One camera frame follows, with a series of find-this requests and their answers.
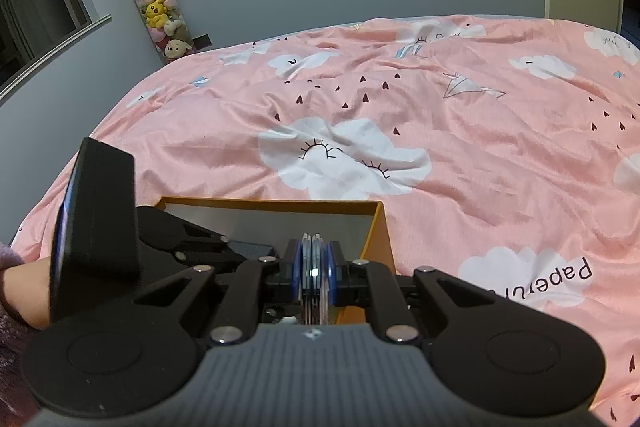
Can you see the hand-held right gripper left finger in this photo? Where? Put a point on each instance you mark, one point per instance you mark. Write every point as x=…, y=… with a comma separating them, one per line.
x=297, y=272

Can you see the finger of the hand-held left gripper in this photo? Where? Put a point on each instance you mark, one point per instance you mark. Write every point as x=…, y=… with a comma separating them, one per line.
x=170, y=227
x=240, y=253

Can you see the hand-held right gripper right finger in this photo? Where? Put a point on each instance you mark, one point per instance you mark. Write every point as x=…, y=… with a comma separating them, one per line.
x=331, y=274

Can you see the blue packet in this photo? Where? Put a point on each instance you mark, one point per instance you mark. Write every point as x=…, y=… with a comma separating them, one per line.
x=314, y=267

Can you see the yellow-rimmed white box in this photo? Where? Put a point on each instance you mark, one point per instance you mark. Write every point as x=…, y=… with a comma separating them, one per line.
x=380, y=237

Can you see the pink cloud-print blanket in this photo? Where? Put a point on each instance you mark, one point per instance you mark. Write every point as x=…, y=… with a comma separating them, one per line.
x=450, y=132

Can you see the clear tube of plush toys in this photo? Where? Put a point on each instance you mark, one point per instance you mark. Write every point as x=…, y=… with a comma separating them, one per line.
x=157, y=14

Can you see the small black wall-base object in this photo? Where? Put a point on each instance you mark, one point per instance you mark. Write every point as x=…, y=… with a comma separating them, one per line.
x=201, y=42

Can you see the window frame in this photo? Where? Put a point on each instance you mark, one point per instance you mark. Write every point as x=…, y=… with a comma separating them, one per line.
x=45, y=7

